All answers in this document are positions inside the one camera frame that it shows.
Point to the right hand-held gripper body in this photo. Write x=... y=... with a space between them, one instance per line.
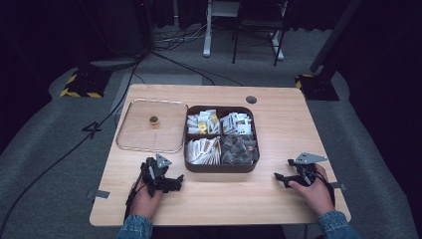
x=306 y=171

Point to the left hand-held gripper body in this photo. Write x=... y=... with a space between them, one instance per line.
x=153 y=171

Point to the person's right hand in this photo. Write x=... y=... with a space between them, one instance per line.
x=317 y=195

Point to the person's left hand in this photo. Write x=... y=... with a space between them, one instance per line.
x=144 y=204

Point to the clear lid with gold knob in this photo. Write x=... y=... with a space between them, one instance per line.
x=146 y=136

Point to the grey tape strip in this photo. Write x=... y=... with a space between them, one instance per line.
x=338 y=186

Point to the pile of white orange sachets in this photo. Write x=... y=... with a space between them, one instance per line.
x=203 y=151

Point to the brown divided box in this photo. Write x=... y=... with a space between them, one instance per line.
x=220 y=168

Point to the pile of grey pyramid bags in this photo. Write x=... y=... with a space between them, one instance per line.
x=239 y=151

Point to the pile of white yellow packets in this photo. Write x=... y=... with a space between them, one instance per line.
x=202 y=123

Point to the pile of white red-print packets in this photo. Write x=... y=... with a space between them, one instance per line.
x=237 y=123

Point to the yellow black striped stand base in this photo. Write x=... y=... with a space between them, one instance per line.
x=84 y=84
x=315 y=87

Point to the round grey table grommet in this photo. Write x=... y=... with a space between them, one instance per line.
x=251 y=99

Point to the slanted dark metal stand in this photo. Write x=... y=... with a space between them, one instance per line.
x=335 y=33

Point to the black metal chair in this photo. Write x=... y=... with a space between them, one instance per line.
x=258 y=26

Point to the white desk frame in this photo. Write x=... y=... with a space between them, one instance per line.
x=209 y=36

